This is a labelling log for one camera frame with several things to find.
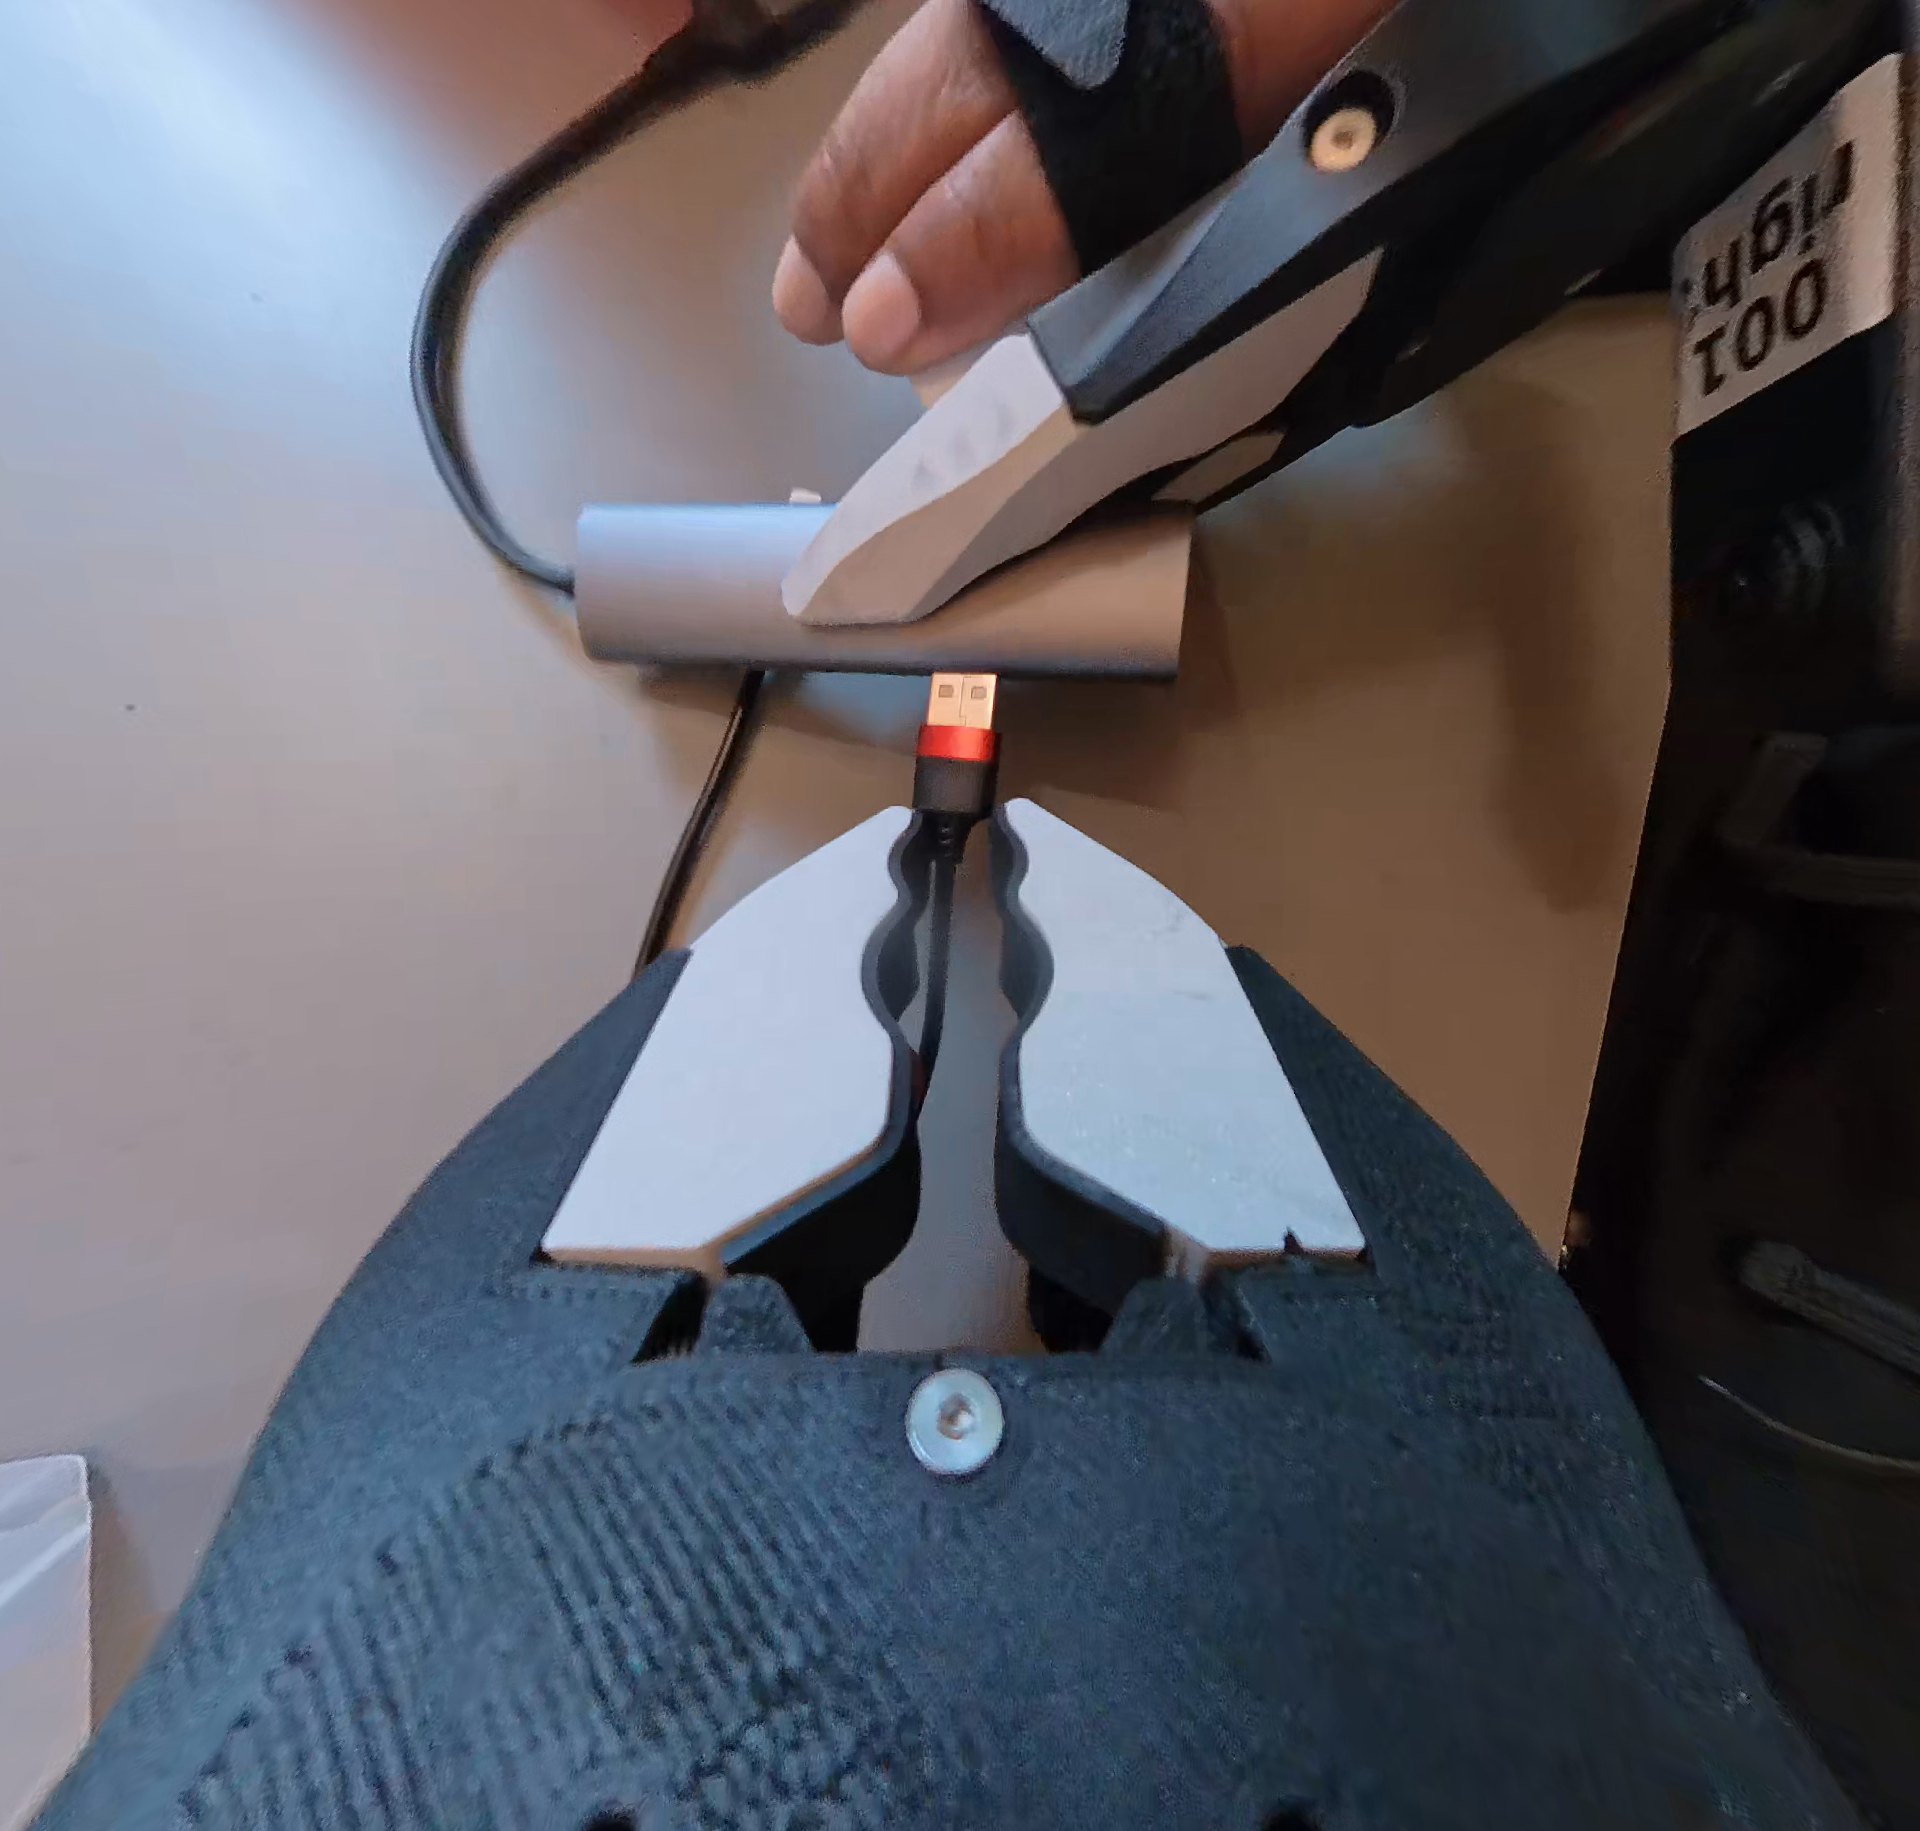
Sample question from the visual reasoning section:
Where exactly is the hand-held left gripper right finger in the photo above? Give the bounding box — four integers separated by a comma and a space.
994, 800, 1368, 1266

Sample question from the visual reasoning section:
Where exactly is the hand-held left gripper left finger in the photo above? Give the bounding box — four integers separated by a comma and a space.
540, 806, 924, 1270

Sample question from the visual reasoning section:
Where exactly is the grey usb hub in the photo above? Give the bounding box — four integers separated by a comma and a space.
409, 0, 1199, 688

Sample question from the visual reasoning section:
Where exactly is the black usb cable red plug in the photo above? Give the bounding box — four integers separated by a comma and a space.
632, 668, 1004, 1114

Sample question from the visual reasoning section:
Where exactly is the person's right hand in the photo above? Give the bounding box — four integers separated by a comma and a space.
769, 0, 1561, 382

